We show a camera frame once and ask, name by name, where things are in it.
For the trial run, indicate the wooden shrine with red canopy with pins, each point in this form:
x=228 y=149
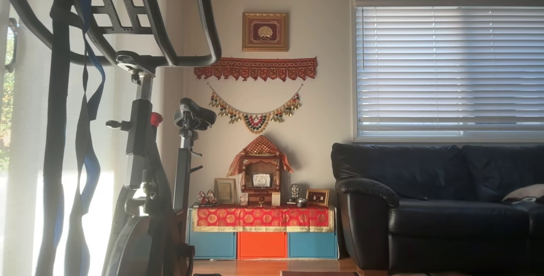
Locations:
x=260 y=170

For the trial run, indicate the silver idol statue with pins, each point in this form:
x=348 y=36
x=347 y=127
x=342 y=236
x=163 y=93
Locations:
x=294 y=191

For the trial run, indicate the small white card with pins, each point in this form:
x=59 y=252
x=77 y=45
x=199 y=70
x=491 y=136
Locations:
x=276 y=199

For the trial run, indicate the small glass holder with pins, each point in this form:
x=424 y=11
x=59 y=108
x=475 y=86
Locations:
x=244 y=200

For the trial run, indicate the small dark round bowl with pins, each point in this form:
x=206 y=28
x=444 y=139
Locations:
x=301 y=202

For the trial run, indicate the small gold framed picture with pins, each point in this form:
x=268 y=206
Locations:
x=317 y=197

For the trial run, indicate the red and gold cloth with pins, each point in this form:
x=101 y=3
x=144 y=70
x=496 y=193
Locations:
x=261 y=218

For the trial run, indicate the small colourful figurines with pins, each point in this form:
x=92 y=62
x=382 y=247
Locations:
x=207 y=198

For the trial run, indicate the blue and orange cabinet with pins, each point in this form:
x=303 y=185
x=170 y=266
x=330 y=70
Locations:
x=262 y=245

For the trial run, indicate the black exercise bike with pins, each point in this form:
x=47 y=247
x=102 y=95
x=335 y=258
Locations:
x=140 y=131

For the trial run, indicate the dark floor rug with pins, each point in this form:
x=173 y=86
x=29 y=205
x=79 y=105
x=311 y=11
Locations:
x=318 y=273

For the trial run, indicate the black leather sofa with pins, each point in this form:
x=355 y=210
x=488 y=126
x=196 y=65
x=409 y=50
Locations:
x=425 y=208

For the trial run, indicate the white window blind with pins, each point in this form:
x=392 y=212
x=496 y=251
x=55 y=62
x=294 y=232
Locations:
x=450 y=68

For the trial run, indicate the white sheer curtain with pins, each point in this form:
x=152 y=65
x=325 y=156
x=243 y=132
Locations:
x=27 y=119

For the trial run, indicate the white cushion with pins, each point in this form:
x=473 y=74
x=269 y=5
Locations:
x=527 y=192

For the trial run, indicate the beaded garland wall hanging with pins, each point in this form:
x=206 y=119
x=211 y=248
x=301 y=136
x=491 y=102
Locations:
x=255 y=122

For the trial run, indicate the red embroidered wall hanging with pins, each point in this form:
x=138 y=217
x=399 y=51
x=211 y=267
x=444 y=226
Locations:
x=255 y=68

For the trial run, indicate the pale standing picture frame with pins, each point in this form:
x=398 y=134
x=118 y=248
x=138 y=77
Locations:
x=225 y=191

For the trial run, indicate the gold framed wall picture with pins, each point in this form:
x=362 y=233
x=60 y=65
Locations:
x=265 y=32

